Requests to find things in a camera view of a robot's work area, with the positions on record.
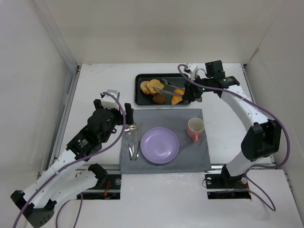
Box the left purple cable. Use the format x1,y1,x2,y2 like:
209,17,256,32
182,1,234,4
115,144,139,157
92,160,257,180
11,92,126,228

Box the metal knife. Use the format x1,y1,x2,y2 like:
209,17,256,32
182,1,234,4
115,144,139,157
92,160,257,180
134,122,143,160

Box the purple plate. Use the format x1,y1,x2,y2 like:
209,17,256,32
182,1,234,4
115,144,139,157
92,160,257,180
140,127,180,164

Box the metal spoon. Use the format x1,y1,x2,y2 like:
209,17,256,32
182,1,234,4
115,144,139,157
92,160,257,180
129,123,138,160

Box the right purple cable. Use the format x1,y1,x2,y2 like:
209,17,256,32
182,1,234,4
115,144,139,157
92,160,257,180
177,64,292,212

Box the sliced brown bread loaf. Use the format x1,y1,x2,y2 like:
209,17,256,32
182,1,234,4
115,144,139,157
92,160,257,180
147,79,164,95

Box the pink mug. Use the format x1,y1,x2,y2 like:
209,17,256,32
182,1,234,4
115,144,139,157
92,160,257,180
186,118,205,142

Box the purple cable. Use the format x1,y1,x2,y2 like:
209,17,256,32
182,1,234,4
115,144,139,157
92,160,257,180
177,64,292,212
11,92,126,228

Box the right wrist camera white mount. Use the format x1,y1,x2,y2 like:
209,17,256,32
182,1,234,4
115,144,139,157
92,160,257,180
184,63,198,81

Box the dark brown round bun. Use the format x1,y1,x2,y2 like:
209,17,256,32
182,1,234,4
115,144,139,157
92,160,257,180
152,94,166,105

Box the grey cloth placemat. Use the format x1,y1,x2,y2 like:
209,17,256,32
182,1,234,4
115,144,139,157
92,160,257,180
120,109,211,174

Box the orange striped croissant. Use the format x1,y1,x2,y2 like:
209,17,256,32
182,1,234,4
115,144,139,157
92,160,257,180
171,89,184,105

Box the left aluminium frame rail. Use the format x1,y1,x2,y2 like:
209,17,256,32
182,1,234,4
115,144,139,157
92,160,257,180
43,66,81,171

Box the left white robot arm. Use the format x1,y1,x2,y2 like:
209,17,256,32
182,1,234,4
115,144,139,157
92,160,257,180
10,99,133,228

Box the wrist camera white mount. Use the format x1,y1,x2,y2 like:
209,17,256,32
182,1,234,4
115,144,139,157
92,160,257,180
184,63,198,81
100,89,120,110

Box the round ring bread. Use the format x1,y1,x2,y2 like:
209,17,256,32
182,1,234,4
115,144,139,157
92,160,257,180
140,81,151,95

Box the metal fork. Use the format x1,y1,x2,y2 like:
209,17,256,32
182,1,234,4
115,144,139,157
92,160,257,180
124,125,133,161

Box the black baking tray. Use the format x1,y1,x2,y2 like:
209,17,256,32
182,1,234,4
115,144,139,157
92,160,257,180
134,73,186,106

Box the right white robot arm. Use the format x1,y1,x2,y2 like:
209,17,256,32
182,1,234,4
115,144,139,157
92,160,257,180
178,60,282,185

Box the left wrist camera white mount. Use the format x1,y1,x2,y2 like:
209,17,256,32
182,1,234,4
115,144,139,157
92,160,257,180
100,89,120,110

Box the metal tongs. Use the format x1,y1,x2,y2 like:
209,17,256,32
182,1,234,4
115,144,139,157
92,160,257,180
153,78,185,97

